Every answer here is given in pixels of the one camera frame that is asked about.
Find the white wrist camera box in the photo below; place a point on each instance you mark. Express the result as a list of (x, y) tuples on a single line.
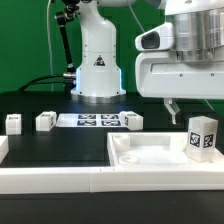
[(157, 39)]

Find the white tag marker sheet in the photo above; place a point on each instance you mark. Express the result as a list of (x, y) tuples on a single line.
[(88, 120)]

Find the white left fence piece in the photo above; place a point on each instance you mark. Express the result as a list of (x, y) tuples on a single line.
[(4, 148)]

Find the white front fence wall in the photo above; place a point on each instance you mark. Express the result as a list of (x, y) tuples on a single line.
[(108, 179)]

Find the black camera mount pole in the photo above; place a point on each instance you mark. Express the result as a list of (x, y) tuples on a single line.
[(62, 18)]

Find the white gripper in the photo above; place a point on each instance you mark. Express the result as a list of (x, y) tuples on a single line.
[(160, 75)]

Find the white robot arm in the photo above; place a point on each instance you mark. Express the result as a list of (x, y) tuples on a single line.
[(182, 58)]

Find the white square tabletop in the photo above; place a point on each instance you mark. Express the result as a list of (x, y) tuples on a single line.
[(148, 148)]

